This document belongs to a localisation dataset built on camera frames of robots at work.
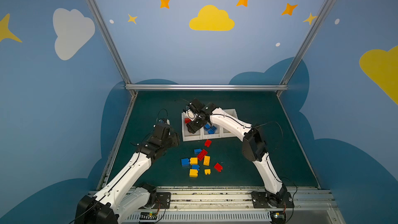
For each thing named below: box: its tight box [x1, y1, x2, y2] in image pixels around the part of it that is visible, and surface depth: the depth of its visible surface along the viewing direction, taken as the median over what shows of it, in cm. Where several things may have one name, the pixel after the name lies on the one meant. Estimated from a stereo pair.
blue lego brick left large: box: [181, 158, 190, 167], surface depth 86 cm
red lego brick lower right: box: [214, 162, 224, 173], surface depth 86 cm
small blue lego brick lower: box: [191, 164, 201, 172], surface depth 86 cm
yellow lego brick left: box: [189, 157, 198, 166], surface depth 87 cm
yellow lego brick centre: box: [203, 155, 211, 166], surface depth 88 cm
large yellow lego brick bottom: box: [189, 168, 199, 178], surface depth 83 cm
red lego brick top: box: [204, 138, 212, 148], surface depth 95 cm
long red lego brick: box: [196, 148, 208, 162], surface depth 90 cm
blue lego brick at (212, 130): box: [207, 125, 218, 135], surface depth 100 cm
